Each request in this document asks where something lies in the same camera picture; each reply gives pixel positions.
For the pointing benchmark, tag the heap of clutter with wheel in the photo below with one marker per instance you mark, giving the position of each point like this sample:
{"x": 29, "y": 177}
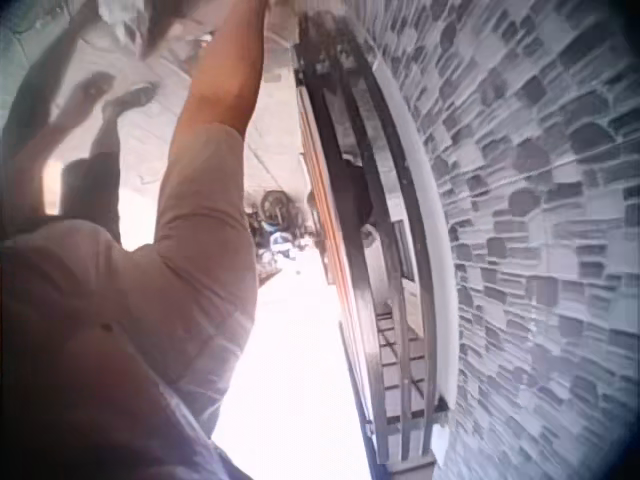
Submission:
{"x": 274, "y": 220}

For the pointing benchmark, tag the white window sill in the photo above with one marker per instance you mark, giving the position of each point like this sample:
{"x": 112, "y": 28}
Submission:
{"x": 430, "y": 210}

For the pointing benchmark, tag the person's legs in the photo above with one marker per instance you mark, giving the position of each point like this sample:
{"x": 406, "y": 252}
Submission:
{"x": 92, "y": 185}

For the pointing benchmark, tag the white crumpled cloth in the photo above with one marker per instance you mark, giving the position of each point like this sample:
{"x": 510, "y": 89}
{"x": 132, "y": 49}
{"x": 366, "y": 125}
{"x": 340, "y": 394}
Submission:
{"x": 120, "y": 20}

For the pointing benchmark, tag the metal sliding window frame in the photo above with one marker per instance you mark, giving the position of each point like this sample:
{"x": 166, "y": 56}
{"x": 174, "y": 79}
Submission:
{"x": 370, "y": 300}

